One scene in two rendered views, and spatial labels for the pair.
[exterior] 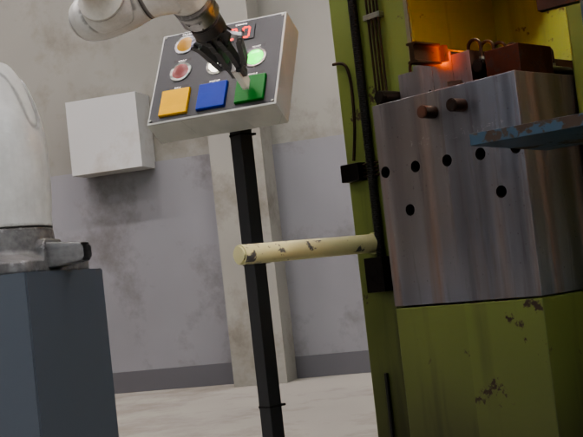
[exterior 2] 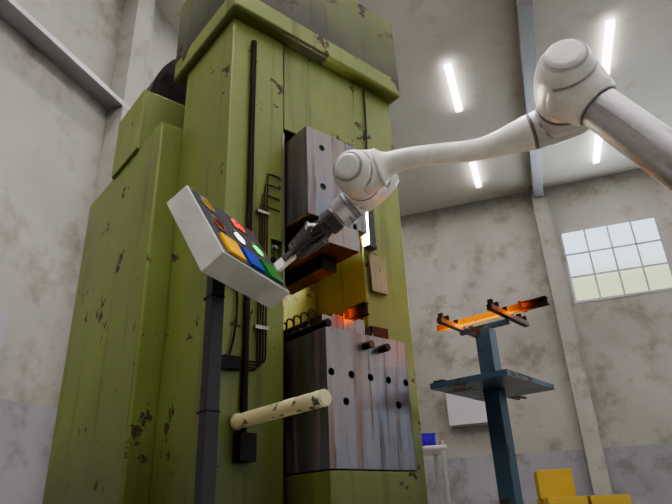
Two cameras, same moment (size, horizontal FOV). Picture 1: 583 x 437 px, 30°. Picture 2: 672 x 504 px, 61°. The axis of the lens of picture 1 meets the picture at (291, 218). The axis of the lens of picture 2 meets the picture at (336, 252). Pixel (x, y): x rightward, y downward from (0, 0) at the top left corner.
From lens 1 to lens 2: 277 cm
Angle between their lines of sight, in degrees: 86
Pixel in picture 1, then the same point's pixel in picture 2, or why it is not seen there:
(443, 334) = (363, 491)
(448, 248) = (368, 432)
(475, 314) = (383, 478)
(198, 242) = not seen: outside the picture
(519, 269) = (406, 452)
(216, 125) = (248, 283)
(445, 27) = not seen: hidden behind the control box
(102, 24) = (377, 184)
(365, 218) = (229, 400)
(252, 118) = (267, 293)
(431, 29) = not seen: hidden behind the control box
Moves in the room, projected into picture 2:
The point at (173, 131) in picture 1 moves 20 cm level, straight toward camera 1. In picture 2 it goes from (225, 268) to (302, 266)
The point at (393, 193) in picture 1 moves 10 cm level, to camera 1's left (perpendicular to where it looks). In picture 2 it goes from (335, 387) to (333, 380)
